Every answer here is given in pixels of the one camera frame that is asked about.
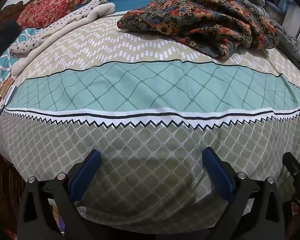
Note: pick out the teal lattice patterned cloth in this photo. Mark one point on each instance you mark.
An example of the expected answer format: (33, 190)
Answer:
(5, 65)

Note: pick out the grey quilted blanket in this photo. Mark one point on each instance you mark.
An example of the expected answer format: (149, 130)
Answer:
(287, 37)

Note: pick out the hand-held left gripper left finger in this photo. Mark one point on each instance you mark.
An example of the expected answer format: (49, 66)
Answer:
(86, 173)

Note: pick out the blue mesh mat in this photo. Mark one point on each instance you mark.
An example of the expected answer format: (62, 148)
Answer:
(130, 3)

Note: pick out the beige and teal patterned bedsheet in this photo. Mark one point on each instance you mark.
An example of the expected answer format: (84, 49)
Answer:
(145, 90)

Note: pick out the light blue crumpled bag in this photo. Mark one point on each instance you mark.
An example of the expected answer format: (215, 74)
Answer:
(285, 2)

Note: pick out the dark floral print garment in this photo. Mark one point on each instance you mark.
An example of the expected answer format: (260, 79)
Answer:
(205, 17)

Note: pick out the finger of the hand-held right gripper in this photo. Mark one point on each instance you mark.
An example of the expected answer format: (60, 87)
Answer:
(293, 166)

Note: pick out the white dotted fleece blanket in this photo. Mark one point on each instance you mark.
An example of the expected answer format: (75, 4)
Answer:
(52, 30)

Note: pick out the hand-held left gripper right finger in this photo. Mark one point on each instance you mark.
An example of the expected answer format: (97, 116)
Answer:
(218, 173)

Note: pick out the red floral quilt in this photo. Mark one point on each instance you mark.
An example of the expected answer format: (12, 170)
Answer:
(55, 2)

